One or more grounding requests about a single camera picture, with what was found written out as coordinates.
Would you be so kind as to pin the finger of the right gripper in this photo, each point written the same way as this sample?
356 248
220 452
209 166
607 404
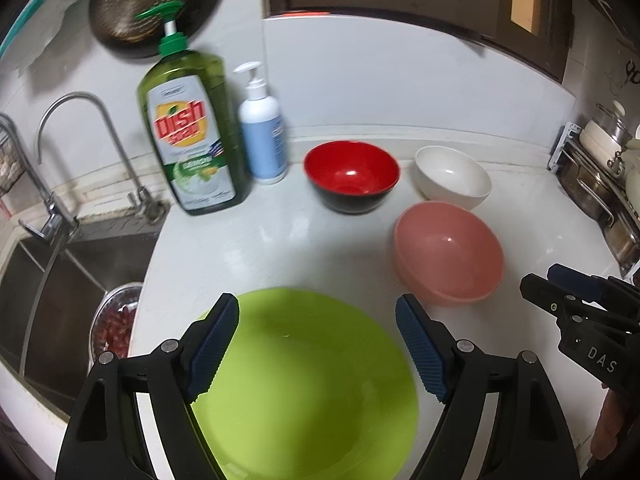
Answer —
561 304
609 293

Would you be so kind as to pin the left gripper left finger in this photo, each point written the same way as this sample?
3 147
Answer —
104 438

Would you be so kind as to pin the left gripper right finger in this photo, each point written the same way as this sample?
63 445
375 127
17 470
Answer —
529 439

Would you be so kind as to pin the pink bowl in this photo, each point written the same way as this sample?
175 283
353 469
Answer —
446 255

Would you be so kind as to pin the green plate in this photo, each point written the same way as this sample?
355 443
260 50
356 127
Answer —
309 388

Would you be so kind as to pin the right hand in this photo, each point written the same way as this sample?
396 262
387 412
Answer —
614 415

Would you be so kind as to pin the steel dish rack tray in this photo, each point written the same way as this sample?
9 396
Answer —
599 197

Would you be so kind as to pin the steel bowl with red food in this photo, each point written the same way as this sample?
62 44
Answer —
113 321

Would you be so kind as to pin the white jug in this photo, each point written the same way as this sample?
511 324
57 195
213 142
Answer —
632 174

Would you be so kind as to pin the cream pot with lid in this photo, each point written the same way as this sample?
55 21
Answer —
606 137

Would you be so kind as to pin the steel sink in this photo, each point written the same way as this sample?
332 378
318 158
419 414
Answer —
49 297

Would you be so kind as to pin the white bowl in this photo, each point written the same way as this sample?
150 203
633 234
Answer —
451 176

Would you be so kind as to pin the hanging scissors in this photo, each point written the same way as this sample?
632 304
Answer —
632 73

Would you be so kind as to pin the chrome faucet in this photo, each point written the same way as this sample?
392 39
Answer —
74 158

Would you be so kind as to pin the red and black bowl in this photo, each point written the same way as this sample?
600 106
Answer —
351 177

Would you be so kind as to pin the white blue pump bottle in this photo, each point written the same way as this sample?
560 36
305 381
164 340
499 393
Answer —
263 128

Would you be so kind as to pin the green dish soap bottle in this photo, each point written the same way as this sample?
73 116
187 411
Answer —
185 105

